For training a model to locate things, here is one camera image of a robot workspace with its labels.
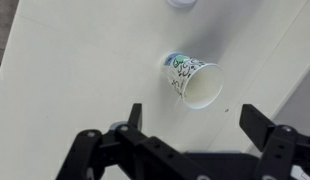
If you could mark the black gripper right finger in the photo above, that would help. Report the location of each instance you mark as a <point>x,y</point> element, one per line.
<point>276,146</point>

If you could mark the white plastic cup lid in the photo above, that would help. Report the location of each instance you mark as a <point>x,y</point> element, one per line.
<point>181,2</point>

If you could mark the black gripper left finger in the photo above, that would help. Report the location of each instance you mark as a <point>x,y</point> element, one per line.
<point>95,156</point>

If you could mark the printed white paper cup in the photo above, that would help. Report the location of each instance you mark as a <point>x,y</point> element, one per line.
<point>178,71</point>

